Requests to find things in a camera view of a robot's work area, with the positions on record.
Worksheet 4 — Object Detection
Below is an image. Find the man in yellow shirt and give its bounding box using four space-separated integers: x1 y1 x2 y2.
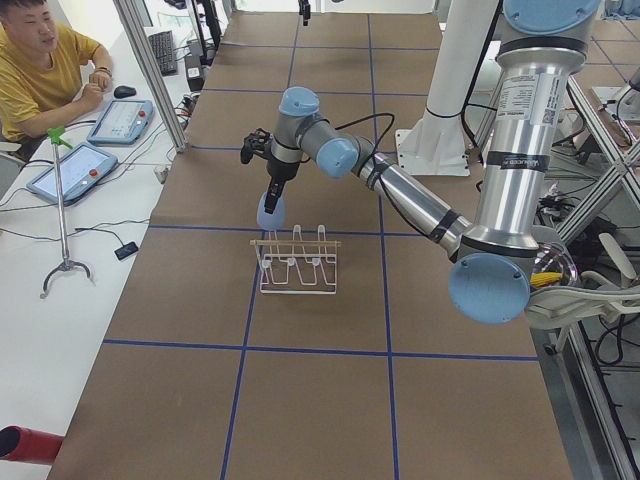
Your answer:
1 1 113 145

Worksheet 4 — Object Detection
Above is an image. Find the steel bowl with corn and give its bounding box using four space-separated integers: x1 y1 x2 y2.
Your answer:
530 242 579 289

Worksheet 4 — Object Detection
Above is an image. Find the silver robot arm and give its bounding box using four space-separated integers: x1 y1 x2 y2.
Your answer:
257 1 599 324

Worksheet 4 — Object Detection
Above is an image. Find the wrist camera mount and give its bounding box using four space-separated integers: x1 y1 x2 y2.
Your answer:
240 128 272 165

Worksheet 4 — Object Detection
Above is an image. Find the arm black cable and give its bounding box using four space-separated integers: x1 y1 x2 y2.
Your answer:
334 112 399 156

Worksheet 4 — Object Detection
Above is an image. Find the red cylinder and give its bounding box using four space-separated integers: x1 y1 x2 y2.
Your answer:
1 426 64 465

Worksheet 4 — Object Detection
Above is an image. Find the near blue teach pendant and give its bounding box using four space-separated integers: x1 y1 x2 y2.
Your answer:
26 142 118 205

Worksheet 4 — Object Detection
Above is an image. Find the aluminium frame cage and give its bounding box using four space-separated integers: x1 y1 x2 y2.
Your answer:
113 0 187 153

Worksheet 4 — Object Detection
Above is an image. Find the blue teach pendant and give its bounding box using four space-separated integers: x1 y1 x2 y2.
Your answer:
26 142 118 205
87 99 154 146

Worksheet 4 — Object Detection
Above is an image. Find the small black phone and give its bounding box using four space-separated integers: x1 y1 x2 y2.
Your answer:
114 242 139 261

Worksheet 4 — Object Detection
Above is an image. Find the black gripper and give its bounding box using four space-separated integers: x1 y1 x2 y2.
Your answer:
262 152 299 214

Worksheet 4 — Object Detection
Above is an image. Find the white wire cup holder rack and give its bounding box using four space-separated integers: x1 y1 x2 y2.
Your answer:
250 225 342 295

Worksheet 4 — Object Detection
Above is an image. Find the black computer mouse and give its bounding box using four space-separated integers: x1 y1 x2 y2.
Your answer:
113 85 137 99

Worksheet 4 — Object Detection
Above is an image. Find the light blue plastic cup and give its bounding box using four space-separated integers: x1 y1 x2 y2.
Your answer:
255 192 288 232

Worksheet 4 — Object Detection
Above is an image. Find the black keyboard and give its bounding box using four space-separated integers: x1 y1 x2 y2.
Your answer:
147 31 178 76

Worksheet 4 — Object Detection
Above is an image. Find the far blue teach pendant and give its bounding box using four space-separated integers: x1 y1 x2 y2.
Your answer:
87 99 154 146

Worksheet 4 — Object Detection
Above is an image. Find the metal reacher grabber tool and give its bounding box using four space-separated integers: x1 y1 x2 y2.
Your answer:
40 126 92 300

